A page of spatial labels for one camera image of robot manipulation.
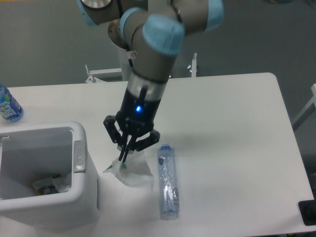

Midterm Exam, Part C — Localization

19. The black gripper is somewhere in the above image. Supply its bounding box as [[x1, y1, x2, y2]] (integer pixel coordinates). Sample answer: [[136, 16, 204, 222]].
[[103, 87, 160, 162]]

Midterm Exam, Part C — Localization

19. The white tissue wrapper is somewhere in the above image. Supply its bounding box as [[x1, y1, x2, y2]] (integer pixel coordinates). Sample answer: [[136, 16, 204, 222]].
[[103, 151, 154, 191]]

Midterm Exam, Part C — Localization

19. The clear plastic bottle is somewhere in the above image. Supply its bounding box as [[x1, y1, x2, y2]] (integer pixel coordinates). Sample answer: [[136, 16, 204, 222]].
[[157, 144, 180, 220]]

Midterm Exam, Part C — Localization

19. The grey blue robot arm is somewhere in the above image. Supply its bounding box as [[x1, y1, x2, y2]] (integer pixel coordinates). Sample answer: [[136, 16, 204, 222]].
[[78, 0, 224, 162]]

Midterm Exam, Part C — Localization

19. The trash inside the can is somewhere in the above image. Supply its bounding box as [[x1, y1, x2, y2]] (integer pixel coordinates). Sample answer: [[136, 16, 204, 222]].
[[32, 172, 72, 196]]

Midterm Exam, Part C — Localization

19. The white trash can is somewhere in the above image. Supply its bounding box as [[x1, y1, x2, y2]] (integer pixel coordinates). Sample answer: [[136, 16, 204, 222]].
[[0, 121, 100, 230]]

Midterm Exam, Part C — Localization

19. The blue labelled water bottle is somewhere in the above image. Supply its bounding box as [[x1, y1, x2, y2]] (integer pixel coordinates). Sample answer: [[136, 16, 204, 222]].
[[0, 84, 24, 122]]

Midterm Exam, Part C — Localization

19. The black clamp at table edge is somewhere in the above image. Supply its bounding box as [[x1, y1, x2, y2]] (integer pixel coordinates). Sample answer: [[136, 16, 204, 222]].
[[298, 199, 316, 226]]

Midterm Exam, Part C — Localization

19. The white pedestal foot bracket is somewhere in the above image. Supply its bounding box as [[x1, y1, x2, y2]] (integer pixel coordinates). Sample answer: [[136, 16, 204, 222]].
[[85, 64, 122, 83]]

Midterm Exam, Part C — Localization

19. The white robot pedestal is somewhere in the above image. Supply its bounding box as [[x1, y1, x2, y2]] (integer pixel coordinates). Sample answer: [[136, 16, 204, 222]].
[[108, 19, 136, 81]]

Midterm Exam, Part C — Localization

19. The white frame at right edge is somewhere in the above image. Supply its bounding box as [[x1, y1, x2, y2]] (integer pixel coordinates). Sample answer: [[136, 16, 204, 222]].
[[292, 83, 316, 131]]

